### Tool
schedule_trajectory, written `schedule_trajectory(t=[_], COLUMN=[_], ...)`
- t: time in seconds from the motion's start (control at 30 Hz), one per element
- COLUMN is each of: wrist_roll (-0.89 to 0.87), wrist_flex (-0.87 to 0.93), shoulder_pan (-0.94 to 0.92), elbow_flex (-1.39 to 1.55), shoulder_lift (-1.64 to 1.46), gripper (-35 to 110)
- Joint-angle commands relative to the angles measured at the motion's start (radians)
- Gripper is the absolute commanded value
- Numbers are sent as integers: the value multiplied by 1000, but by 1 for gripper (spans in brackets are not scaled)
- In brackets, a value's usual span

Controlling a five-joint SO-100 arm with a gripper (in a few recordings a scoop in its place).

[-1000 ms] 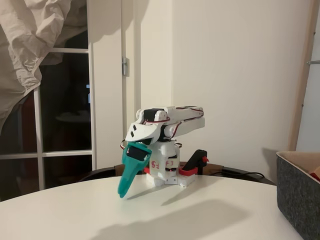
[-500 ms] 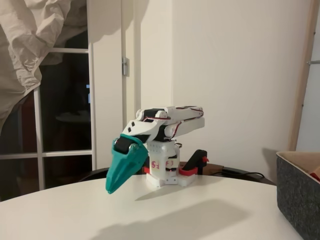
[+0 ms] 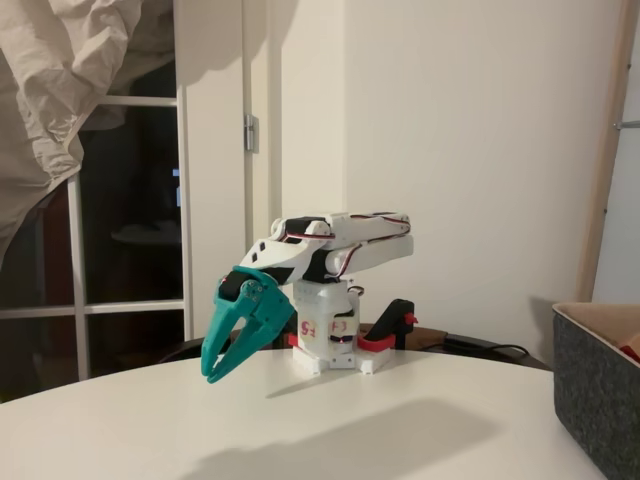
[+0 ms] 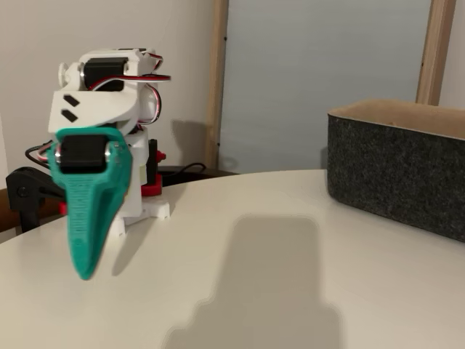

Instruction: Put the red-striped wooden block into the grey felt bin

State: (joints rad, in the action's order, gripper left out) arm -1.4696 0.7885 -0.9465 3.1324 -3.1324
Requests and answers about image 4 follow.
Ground grey plug usb cable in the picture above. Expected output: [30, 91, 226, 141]
[24, 145, 52, 169]

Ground thin black cable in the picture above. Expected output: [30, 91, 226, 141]
[159, 162, 208, 181]

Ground black clamp with red pad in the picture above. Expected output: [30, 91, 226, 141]
[5, 166, 68, 233]
[141, 139, 167, 197]

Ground light wood framed panel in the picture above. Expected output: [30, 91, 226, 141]
[205, 0, 458, 174]

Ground grey felt box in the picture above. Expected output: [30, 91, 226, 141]
[326, 97, 465, 244]

